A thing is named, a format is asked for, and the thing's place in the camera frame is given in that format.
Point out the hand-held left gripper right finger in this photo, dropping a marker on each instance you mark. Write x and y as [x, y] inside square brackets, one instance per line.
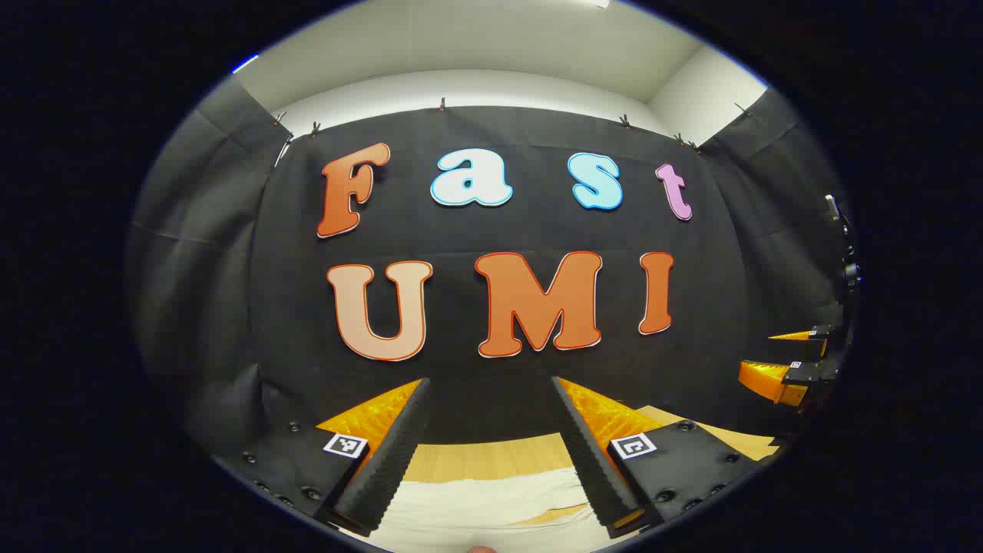
[591, 461]

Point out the black backdrop cloth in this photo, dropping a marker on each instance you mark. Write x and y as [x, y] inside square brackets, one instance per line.
[491, 230]

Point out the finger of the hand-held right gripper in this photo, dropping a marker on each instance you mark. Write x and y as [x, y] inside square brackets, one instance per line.
[814, 332]
[810, 373]

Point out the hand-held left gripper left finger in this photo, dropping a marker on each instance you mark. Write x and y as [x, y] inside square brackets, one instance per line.
[388, 461]

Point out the white jeans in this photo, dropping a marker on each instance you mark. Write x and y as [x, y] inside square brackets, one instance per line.
[476, 499]

